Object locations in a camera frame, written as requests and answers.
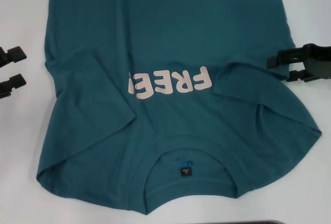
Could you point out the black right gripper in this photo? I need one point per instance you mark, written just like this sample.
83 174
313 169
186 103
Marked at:
319 66

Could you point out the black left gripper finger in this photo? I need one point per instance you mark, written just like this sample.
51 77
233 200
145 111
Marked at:
16 81
16 53

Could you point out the teal blue printed t-shirt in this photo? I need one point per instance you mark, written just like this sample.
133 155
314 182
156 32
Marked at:
168 27

